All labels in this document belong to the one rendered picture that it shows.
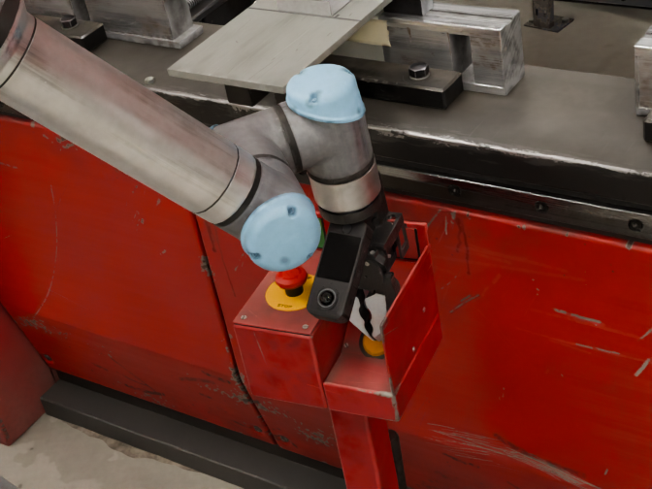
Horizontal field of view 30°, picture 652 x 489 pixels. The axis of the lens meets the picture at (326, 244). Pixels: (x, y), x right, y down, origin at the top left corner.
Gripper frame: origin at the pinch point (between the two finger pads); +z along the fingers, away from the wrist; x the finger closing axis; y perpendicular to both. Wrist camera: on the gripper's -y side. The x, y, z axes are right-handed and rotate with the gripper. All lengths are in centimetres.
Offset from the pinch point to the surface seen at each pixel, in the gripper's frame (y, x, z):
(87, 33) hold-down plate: 42, 63, -14
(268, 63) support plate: 19.1, 16.7, -25.4
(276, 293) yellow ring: 0.1, 12.0, -5.0
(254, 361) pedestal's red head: -6.6, 13.2, 0.4
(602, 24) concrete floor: 222, 30, 92
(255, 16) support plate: 31.6, 24.8, -24.4
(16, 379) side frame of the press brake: 31, 104, 63
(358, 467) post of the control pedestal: -3.0, 5.2, 22.2
